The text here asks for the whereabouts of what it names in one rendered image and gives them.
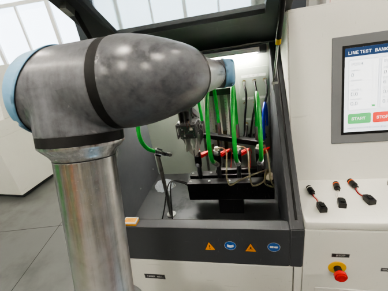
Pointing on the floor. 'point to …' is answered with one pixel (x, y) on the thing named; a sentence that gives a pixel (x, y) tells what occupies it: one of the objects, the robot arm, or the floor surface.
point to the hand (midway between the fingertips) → (194, 151)
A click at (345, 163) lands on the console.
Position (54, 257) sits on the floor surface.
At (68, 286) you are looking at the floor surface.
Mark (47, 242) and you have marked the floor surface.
